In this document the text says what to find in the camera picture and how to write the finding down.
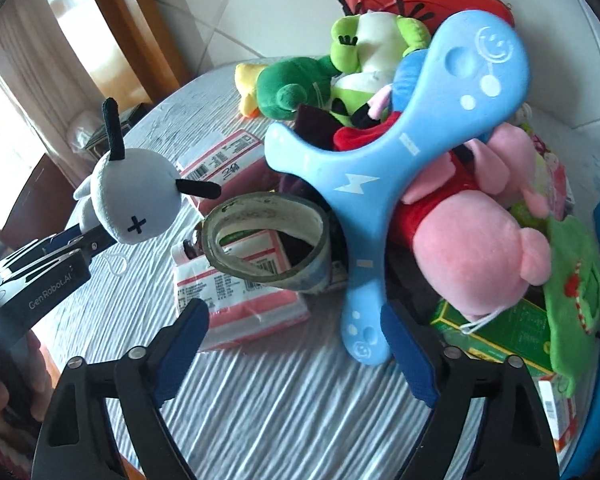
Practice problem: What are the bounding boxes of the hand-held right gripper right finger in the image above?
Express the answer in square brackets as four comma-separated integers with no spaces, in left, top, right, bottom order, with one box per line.
[380,302,563,480]

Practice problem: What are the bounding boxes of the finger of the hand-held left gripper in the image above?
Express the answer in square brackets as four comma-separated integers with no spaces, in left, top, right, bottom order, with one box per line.
[10,234,118,281]
[27,224,101,257]

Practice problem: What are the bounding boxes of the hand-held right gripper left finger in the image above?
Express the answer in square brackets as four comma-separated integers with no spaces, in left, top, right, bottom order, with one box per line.
[30,299,211,480]

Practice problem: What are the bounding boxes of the grey plush toy black ears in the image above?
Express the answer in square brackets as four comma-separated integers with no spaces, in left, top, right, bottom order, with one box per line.
[72,97,223,246]

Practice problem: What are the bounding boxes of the pink tissue pack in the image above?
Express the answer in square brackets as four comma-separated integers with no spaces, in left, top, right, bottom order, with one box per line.
[171,230,311,353]
[176,129,281,211]

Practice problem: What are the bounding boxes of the grey tape roll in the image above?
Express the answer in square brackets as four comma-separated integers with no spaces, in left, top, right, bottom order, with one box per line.
[200,192,338,295]

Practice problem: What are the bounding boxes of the blue three-arm boomerang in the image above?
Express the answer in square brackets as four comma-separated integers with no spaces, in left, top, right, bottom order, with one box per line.
[264,10,531,366]

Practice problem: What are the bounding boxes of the blue plastic storage bin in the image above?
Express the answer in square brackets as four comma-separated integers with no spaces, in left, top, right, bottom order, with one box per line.
[562,122,600,480]

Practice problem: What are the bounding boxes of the white cloth-covered desktop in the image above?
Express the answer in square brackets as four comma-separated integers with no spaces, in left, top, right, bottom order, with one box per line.
[32,55,600,480]

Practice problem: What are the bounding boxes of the dark wooden chair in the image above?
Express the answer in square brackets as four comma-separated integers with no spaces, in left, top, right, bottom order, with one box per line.
[0,152,88,261]

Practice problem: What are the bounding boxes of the clear plastic container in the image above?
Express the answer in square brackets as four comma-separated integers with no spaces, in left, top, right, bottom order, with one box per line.
[69,109,102,151]

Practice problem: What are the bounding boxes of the pink pig plush red dress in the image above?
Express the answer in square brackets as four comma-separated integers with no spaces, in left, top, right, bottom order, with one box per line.
[395,122,553,321]

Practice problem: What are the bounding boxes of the orange white box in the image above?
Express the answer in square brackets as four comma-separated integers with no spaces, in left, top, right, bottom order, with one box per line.
[535,372,581,456]

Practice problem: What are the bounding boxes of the green felt plush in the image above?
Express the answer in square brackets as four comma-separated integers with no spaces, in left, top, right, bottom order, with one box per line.
[542,215,600,396]

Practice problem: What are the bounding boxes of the pale curtain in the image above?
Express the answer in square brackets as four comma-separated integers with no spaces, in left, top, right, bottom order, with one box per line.
[0,0,103,161]

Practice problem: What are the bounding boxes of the pink green patterned packet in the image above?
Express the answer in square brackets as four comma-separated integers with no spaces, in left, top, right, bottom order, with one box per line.
[510,102,576,221]

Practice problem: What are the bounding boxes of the dark maroon cloth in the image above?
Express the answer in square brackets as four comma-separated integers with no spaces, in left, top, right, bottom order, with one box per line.
[294,104,342,152]

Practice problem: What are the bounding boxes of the dark green yellow plush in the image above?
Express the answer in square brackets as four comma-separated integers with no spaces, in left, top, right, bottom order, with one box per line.
[235,55,338,123]

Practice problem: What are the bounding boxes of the blue plush toy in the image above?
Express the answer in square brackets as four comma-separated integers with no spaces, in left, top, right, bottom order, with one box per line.
[370,50,433,121]

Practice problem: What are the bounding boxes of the light green frog plush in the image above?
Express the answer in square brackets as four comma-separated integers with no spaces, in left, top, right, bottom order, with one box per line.
[327,0,433,128]

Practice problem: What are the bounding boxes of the wooden door frame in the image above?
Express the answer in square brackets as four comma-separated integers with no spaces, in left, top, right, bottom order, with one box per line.
[77,0,191,106]

